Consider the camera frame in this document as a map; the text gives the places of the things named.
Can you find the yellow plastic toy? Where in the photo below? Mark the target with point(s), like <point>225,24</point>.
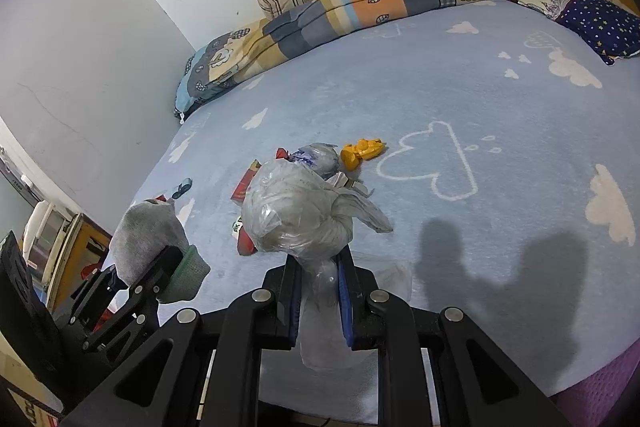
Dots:
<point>361,152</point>

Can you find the small blue toy car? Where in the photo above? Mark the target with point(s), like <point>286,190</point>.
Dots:
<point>181,188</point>

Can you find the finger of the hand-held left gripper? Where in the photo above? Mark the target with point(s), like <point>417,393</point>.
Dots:
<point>150,277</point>
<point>97,289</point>

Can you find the patchwork cartoon quilt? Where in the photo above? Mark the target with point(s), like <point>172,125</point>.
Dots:
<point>350,2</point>

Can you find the clear plastic bag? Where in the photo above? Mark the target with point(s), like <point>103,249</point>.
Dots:
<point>295,217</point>

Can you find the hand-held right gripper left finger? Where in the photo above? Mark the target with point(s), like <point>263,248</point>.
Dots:
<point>294,307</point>

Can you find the purple textured mat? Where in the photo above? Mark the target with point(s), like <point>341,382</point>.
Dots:
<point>610,387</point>

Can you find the grey blue plastic bag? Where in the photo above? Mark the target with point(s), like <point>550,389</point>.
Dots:
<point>320,159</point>

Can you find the white plastic container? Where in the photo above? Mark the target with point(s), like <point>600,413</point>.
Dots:
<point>40,227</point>

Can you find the wooden frame furniture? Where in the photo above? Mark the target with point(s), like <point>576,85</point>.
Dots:
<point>80,247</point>

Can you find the grey sock with green cuff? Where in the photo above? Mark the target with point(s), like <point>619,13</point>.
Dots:
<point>145,232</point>

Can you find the red cardboard box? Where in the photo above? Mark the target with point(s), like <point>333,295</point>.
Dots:
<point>245,184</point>

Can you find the navy star print pillow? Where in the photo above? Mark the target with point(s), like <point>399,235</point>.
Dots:
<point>590,17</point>

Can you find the grey cardboard piece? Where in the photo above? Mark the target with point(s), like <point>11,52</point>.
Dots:
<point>350,183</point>

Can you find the small red wrapper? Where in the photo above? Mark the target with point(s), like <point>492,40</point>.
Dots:
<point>283,154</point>

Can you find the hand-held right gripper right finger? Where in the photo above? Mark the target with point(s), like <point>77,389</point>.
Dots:
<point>345,307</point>

